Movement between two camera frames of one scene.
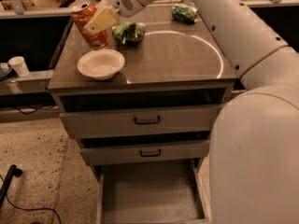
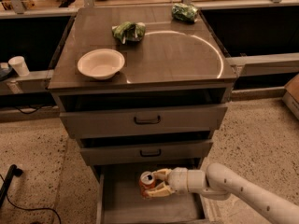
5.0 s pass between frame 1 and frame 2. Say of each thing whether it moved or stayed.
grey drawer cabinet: stayed
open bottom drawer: stayed
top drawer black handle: stayed
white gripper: moved
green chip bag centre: stayed
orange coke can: moved
